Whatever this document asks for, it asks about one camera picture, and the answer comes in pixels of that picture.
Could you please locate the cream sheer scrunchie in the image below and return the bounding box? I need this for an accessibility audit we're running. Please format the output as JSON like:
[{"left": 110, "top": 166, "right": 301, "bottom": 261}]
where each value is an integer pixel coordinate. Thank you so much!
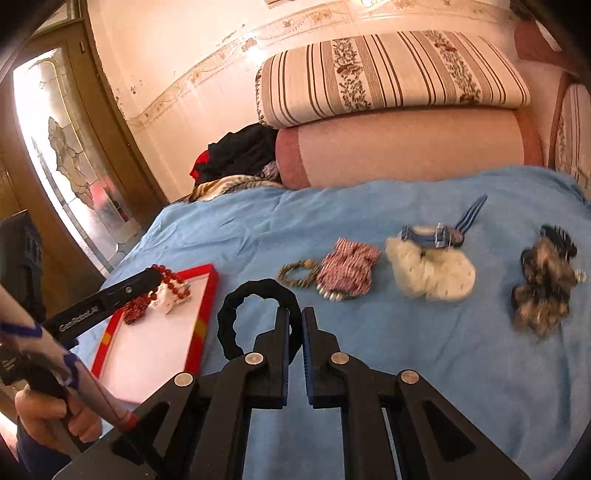
[{"left": 385, "top": 235, "right": 476, "bottom": 303}]

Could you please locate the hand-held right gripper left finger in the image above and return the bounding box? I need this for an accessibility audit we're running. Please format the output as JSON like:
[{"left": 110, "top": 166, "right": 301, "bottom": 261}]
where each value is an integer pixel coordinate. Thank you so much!
[{"left": 53, "top": 305, "right": 291, "bottom": 480}]

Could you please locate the red white patterned scrunchie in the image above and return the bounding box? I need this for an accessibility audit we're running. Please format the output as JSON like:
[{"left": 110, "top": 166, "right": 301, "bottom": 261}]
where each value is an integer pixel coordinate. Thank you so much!
[{"left": 316, "top": 237, "right": 383, "bottom": 303}]

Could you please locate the black clothing pile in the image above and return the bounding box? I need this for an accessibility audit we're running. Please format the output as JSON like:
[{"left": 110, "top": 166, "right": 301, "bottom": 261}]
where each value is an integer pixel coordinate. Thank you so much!
[{"left": 196, "top": 124, "right": 280, "bottom": 183}]

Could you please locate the brown fur hair accessory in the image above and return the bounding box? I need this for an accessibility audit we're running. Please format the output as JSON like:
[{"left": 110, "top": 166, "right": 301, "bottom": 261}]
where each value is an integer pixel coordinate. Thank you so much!
[{"left": 510, "top": 237, "right": 583, "bottom": 337}]

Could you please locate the wooden door with leaded glass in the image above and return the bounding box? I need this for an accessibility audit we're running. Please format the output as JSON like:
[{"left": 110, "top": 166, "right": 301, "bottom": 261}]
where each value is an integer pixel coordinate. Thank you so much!
[{"left": 0, "top": 0, "right": 169, "bottom": 287}]

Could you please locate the brown white patterned scarf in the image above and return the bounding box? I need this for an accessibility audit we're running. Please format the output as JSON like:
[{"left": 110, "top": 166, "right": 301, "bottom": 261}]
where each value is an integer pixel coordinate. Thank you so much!
[{"left": 187, "top": 175, "right": 284, "bottom": 201}]

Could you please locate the black claw hair clip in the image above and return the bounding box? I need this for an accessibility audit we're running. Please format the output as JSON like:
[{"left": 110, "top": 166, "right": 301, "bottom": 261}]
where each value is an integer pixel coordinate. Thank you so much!
[{"left": 538, "top": 224, "right": 579, "bottom": 259}]

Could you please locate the blue striped hair bow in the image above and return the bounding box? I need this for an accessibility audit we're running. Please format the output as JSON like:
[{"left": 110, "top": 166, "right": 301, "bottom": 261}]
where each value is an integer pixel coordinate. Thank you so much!
[{"left": 399, "top": 193, "right": 489, "bottom": 250}]

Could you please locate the striped floral cushion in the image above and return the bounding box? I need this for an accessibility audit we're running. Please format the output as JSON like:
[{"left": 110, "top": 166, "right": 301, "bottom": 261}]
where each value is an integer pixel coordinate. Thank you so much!
[
  {"left": 551, "top": 83, "right": 591, "bottom": 199},
  {"left": 255, "top": 30, "right": 533, "bottom": 129}
]

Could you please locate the dark red dotted scrunchie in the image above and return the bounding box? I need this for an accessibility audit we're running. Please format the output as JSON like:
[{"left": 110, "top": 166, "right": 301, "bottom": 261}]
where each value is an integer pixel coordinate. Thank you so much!
[{"left": 121, "top": 264, "right": 188, "bottom": 325}]

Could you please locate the red tray with white inside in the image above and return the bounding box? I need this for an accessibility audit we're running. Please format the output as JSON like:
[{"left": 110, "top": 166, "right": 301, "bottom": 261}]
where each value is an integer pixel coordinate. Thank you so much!
[{"left": 91, "top": 263, "right": 220, "bottom": 407}]

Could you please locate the person's left hand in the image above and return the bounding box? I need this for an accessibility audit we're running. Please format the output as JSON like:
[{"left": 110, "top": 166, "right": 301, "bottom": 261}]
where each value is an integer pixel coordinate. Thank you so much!
[{"left": 14, "top": 387, "right": 103, "bottom": 456}]

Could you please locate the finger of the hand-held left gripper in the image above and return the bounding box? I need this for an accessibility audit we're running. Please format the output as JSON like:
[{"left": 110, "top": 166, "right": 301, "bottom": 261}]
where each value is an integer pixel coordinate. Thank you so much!
[{"left": 95, "top": 267, "right": 163, "bottom": 319}]

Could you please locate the black hair tie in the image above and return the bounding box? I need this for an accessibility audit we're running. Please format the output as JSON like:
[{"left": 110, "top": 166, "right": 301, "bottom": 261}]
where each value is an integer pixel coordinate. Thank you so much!
[{"left": 217, "top": 278, "right": 303, "bottom": 365}]

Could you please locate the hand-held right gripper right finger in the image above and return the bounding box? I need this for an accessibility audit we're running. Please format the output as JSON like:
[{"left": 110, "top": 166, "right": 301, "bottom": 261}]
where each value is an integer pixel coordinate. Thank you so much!
[{"left": 301, "top": 307, "right": 532, "bottom": 480}]

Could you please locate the red cloth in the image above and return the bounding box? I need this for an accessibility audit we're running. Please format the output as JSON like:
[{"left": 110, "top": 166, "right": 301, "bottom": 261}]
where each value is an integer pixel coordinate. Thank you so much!
[{"left": 189, "top": 152, "right": 211, "bottom": 181}]

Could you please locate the light blue blanket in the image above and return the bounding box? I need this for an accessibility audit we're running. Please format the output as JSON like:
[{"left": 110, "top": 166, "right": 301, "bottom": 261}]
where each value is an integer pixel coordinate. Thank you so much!
[{"left": 69, "top": 166, "right": 591, "bottom": 480}]

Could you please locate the pink bolster cushion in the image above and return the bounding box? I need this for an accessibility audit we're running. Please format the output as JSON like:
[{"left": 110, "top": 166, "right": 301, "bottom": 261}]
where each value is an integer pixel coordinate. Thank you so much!
[{"left": 274, "top": 107, "right": 544, "bottom": 190}]

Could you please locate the brown patterned bracelet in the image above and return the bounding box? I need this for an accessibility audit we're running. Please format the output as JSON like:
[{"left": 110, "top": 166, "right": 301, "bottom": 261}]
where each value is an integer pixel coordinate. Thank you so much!
[{"left": 277, "top": 260, "right": 321, "bottom": 291}]

